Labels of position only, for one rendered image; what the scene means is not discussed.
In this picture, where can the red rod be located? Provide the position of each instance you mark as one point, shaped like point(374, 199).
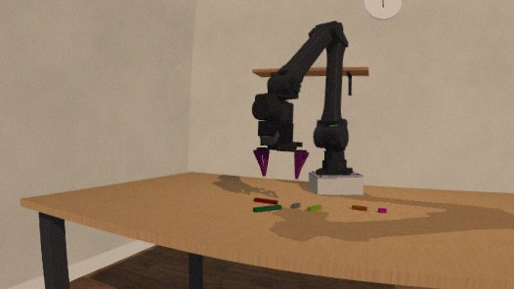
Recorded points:
point(262, 200)

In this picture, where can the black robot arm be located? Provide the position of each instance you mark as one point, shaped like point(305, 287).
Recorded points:
point(270, 108)

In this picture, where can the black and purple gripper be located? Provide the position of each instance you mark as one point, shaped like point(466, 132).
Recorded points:
point(281, 146)

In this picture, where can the orange rod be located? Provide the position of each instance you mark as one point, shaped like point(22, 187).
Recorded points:
point(362, 208)

